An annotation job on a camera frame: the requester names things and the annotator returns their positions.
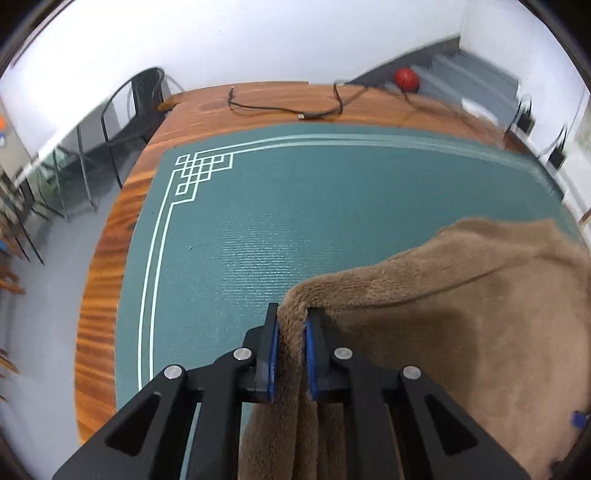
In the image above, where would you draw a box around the brown fleece garment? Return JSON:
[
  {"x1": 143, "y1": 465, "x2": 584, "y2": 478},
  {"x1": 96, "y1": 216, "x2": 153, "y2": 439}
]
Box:
[{"x1": 238, "y1": 219, "x2": 590, "y2": 479}]

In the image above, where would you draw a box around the white folding table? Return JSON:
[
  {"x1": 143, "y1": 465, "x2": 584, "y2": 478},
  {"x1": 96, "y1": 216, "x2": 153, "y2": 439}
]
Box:
[{"x1": 13, "y1": 102, "x2": 120, "y2": 218}]

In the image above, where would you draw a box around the green table mat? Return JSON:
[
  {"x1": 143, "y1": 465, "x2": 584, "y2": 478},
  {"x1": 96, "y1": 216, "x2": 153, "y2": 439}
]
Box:
[{"x1": 114, "y1": 121, "x2": 585, "y2": 480}]

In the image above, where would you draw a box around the black power adapter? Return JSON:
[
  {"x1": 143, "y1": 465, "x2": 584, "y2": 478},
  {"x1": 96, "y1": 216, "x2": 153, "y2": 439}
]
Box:
[
  {"x1": 547, "y1": 125, "x2": 568, "y2": 171},
  {"x1": 508, "y1": 94, "x2": 535, "y2": 135}
]

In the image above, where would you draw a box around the black metal chair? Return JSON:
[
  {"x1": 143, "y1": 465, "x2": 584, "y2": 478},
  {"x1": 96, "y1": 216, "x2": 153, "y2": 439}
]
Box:
[{"x1": 100, "y1": 67, "x2": 165, "y2": 187}]

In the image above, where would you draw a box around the white plate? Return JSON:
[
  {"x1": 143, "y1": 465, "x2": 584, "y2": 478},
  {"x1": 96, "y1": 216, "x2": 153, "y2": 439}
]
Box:
[{"x1": 461, "y1": 98, "x2": 501, "y2": 127}]

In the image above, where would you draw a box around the red ball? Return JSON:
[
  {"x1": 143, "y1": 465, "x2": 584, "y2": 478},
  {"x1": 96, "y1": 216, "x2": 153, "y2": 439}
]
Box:
[{"x1": 394, "y1": 67, "x2": 420, "y2": 93}]

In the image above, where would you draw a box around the black cable on table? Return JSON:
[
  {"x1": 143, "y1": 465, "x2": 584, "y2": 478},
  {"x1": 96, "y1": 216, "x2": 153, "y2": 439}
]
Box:
[{"x1": 226, "y1": 81, "x2": 371, "y2": 122}]

